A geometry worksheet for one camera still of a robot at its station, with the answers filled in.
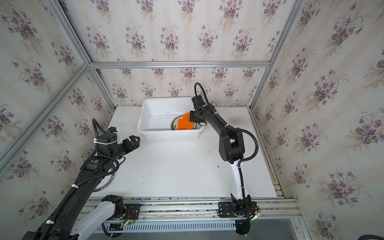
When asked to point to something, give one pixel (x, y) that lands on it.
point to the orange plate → (184, 123)
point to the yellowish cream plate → (175, 123)
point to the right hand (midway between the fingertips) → (199, 117)
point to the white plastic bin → (157, 114)
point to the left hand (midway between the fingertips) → (133, 141)
